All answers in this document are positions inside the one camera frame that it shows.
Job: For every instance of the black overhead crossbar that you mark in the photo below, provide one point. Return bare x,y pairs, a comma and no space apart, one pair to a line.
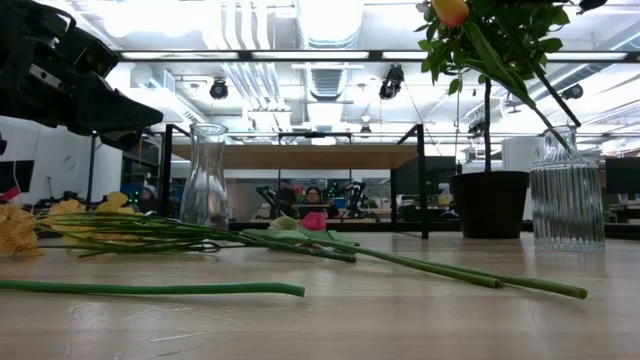
245,55

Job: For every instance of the red tulip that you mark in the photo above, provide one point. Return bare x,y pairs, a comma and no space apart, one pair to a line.
312,221

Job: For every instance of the green potted plant black pot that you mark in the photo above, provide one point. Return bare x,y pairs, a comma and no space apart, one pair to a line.
490,205

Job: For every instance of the white cabinet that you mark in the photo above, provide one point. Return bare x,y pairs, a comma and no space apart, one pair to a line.
520,155

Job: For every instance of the black background stand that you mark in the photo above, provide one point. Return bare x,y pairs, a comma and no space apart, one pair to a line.
91,170

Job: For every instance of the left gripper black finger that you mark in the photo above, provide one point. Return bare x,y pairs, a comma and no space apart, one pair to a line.
115,115
122,140

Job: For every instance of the black ceiling camera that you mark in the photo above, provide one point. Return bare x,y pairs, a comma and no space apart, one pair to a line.
218,90
392,82
573,92

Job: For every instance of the black monitor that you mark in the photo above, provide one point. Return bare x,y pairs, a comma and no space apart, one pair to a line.
622,175
15,176

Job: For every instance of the orange tulip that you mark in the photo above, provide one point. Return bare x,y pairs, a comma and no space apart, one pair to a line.
450,11

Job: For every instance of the ribbed clear glass vase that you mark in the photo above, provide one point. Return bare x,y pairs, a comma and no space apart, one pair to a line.
567,200

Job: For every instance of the red strip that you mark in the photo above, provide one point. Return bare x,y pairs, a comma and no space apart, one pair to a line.
9,195

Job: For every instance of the black metal rig frame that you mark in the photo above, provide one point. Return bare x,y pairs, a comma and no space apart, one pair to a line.
375,226

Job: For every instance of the dark background cabinet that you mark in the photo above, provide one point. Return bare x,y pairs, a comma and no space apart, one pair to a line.
435,180

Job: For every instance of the person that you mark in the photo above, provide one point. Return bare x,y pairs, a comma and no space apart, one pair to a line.
148,192
314,197

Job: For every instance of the yellow daffodil bunch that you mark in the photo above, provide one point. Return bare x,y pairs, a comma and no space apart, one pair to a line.
17,230

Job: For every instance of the dark red flower green stem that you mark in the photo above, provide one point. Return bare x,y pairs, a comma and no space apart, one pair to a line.
150,288

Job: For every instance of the smooth clear glass vase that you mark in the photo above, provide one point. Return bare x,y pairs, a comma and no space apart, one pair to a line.
205,200

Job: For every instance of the background black robot arm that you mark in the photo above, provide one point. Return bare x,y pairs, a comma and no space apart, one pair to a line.
357,195
272,197

